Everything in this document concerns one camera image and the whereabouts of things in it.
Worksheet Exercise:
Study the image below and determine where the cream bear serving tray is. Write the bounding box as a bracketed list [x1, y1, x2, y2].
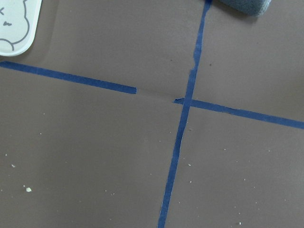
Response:
[0, 0, 42, 57]

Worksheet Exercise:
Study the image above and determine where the grey folded cloth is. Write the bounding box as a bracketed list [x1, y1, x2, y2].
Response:
[220, 0, 271, 17]

